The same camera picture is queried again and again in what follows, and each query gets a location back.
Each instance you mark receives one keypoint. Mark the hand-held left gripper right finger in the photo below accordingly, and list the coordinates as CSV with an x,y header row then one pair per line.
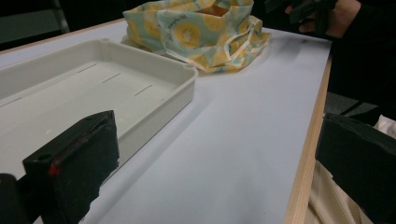
x,y
358,155

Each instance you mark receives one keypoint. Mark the cream cloth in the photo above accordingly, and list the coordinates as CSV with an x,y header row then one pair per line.
x,y
336,202

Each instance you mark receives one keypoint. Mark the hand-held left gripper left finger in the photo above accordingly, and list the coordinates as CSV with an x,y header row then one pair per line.
x,y
77,168

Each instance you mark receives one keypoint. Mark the lemon print fabric bag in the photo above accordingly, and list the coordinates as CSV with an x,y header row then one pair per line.
x,y
199,37

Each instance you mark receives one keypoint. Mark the white plastic tray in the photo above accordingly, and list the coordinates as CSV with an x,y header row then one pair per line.
x,y
93,90

